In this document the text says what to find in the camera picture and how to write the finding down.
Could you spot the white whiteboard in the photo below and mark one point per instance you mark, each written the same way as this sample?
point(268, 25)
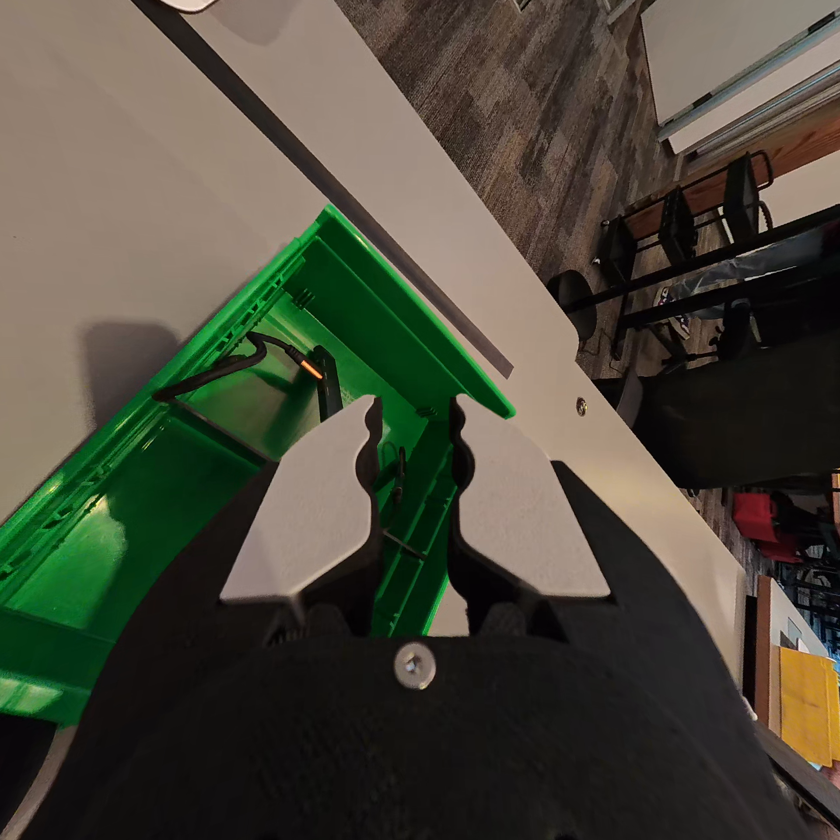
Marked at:
point(715, 59)

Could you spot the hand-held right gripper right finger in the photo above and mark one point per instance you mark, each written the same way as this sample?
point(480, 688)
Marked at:
point(518, 518)

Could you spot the white rounded object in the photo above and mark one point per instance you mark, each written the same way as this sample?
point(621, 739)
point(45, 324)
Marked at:
point(187, 4)

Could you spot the green plastic bin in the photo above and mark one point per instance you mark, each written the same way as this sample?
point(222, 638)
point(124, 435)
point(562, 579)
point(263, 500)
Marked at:
point(131, 525)

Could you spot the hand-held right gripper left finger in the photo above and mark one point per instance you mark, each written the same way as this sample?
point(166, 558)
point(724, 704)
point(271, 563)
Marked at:
point(308, 518)

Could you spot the red bag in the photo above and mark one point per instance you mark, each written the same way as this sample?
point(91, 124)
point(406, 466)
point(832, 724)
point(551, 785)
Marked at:
point(761, 522)

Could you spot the black rectangular device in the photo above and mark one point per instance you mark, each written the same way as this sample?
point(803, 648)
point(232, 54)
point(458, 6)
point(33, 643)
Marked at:
point(328, 394)

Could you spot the black office chair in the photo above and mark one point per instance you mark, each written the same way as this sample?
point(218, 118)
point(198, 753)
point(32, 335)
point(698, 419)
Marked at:
point(735, 413)

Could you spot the black cart with wooden shelves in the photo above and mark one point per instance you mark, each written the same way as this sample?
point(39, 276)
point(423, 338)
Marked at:
point(676, 226)

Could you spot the black round stool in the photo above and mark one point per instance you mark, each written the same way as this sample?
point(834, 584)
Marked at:
point(574, 298)

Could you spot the yellow padded envelope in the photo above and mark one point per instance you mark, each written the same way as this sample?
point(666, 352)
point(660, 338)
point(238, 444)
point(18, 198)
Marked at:
point(807, 705)

